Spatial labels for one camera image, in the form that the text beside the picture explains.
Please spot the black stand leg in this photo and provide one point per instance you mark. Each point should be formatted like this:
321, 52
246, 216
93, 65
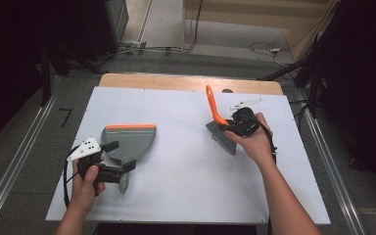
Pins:
282, 70

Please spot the person's right hand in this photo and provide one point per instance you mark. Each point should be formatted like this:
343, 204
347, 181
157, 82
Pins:
258, 143

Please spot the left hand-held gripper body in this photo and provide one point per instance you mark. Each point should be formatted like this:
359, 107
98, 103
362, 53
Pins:
86, 148

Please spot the black stand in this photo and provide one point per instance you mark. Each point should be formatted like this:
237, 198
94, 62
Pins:
45, 75

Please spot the light wooden furniture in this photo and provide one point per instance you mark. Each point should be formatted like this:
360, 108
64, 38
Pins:
258, 19

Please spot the person's left hand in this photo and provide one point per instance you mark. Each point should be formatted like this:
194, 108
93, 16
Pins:
84, 196

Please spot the aluminium floor rail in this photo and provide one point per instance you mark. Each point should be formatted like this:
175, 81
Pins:
338, 196
16, 161

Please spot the grey dustpan with orange edge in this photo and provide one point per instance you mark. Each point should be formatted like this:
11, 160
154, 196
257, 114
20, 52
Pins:
133, 140

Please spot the dark cabinet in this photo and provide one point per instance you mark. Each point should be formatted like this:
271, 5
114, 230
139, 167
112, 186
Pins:
104, 26

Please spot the grey power strip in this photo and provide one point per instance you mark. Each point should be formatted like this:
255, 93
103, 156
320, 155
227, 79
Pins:
133, 45

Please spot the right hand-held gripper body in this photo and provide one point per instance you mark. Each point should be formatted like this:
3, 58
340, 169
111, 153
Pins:
246, 122

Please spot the white board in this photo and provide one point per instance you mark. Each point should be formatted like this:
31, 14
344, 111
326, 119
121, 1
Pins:
176, 182

